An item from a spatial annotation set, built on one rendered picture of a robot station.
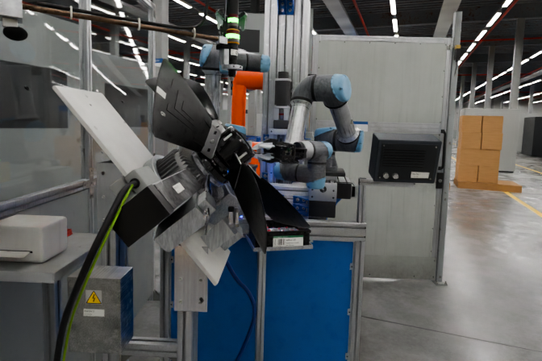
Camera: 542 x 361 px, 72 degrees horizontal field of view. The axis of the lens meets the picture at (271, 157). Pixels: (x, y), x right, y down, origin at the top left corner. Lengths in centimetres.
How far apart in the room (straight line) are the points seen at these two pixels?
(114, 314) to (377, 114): 248
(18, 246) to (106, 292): 29
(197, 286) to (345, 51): 236
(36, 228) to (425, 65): 284
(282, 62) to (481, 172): 753
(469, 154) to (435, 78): 603
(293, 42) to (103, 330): 168
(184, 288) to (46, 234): 42
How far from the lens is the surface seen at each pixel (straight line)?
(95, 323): 124
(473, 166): 926
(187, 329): 127
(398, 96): 319
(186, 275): 119
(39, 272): 122
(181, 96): 99
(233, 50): 126
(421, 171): 168
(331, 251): 171
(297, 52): 221
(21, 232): 128
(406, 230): 333
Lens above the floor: 128
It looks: 5 degrees down
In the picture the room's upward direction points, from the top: 2 degrees clockwise
